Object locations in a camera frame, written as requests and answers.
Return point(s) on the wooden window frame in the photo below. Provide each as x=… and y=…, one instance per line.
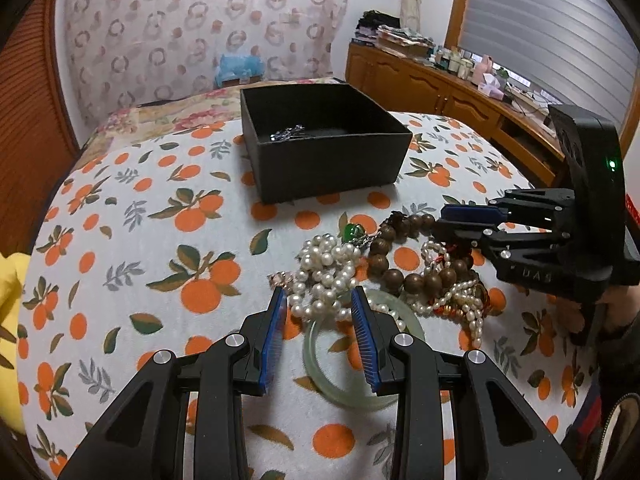
x=457, y=5

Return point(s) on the orange fruit print blanket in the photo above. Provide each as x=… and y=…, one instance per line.
x=150, y=240

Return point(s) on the yellow plush toy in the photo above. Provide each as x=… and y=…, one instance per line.
x=10, y=320

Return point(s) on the floral quilt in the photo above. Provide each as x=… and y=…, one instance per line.
x=165, y=112

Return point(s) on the pink bottle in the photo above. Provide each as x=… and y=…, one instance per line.
x=482, y=67

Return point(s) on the dark folded clothes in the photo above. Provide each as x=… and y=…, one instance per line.
x=372, y=22

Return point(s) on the wooden louvre door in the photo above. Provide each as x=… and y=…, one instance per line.
x=30, y=135

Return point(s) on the blue gauze bundle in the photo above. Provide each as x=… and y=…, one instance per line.
x=240, y=66

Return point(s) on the silver jewelry piece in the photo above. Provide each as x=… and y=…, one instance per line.
x=287, y=133

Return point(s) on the pink tissue box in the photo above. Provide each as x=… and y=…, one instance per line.
x=491, y=87

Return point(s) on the white power strip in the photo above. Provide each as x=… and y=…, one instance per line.
x=525, y=96

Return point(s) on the green gem pendant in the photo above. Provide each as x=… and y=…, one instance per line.
x=352, y=231

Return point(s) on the person's dark clothing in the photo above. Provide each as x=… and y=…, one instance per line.
x=610, y=435

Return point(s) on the wooden cabinet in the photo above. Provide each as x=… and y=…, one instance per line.
x=400, y=80

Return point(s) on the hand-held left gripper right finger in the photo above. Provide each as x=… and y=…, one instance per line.
x=365, y=340

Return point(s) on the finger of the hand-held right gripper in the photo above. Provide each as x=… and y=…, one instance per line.
x=470, y=213
x=460, y=232

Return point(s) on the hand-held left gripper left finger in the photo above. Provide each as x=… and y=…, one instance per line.
x=275, y=335

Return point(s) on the grey window blind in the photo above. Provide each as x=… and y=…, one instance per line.
x=540, y=15

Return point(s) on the stack of light folded fabrics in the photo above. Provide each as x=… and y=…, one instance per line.
x=405, y=40

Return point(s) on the circle print curtain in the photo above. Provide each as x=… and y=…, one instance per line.
x=175, y=25

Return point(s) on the pale green jade bangle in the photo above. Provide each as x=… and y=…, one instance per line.
x=330, y=390

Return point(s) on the row of cosmetic bottles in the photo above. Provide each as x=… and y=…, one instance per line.
x=452, y=62

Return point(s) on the black jewelry box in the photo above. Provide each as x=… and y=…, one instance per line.
x=325, y=165

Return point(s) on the small cardboard box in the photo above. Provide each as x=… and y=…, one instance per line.
x=242, y=81

